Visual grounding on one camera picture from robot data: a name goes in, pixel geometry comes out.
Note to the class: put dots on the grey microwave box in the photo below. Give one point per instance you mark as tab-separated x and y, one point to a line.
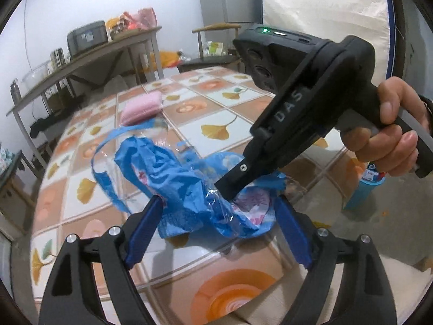
88	37

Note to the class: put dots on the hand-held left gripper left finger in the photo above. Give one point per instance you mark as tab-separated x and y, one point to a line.
143	230

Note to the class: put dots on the blue plastic bag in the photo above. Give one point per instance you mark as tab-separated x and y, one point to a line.
176	182

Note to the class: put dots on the wooden armchair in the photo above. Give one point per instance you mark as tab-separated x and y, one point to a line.
216	27

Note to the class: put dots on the white mattress with blue edge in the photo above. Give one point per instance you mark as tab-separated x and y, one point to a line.
321	3

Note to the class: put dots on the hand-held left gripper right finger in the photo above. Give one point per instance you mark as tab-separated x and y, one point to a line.
292	232

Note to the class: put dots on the pink rolled towel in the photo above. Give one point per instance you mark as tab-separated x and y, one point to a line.
142	108

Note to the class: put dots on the pink plastic bag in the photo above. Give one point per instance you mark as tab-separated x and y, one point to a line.
143	18

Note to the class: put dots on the clear plastic bowl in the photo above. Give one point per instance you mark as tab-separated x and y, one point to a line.
35	72

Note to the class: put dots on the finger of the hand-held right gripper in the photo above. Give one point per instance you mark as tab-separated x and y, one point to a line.
242	171

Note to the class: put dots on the steel container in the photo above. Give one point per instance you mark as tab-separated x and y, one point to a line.
57	57

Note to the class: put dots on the blue plastic mesh basket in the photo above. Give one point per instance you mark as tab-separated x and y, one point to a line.
362	194

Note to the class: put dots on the orange plastic bag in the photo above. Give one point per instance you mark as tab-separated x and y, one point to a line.
169	59

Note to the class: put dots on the steel bottle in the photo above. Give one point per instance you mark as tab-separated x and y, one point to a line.
15	91

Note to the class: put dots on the green white carton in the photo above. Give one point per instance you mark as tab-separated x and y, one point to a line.
214	48

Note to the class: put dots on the person's right hand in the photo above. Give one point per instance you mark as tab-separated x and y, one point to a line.
389	108

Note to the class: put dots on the grey wooden side table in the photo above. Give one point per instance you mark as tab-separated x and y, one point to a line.
101	49

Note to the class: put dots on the black cloth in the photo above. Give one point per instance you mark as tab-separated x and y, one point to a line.
50	123

